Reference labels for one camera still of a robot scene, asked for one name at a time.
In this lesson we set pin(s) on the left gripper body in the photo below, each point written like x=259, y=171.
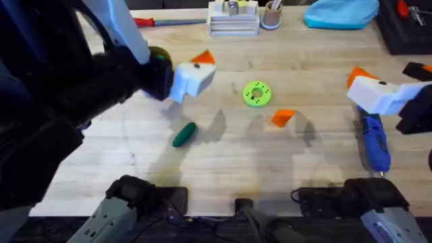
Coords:
x=157, y=77

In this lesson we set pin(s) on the green toy cucumber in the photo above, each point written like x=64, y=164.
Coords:
x=184, y=134

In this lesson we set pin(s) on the orange ribbed wedge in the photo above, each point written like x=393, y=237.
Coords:
x=281, y=117

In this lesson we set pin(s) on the black rail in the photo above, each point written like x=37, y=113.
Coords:
x=209, y=231

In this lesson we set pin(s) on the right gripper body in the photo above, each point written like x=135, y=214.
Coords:
x=416, y=111

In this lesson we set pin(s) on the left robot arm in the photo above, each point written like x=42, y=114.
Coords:
x=37, y=101

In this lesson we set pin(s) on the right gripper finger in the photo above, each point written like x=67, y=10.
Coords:
x=418, y=71
x=374, y=96

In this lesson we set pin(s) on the white box with blocks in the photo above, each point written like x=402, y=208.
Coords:
x=233, y=20

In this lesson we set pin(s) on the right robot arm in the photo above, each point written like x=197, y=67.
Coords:
x=371, y=206

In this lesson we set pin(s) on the light blue tub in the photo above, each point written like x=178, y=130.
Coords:
x=341, y=13

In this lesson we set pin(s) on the green disc with holes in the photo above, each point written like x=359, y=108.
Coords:
x=257, y=94

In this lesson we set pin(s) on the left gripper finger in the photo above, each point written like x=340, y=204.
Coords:
x=184, y=89
x=199, y=71

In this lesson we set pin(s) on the blue electric screwdriver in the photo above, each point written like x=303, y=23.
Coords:
x=374, y=138

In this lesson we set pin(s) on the black tool case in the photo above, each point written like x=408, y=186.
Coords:
x=405, y=30

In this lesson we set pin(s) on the brown cup with pens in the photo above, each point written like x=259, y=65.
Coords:
x=271, y=17

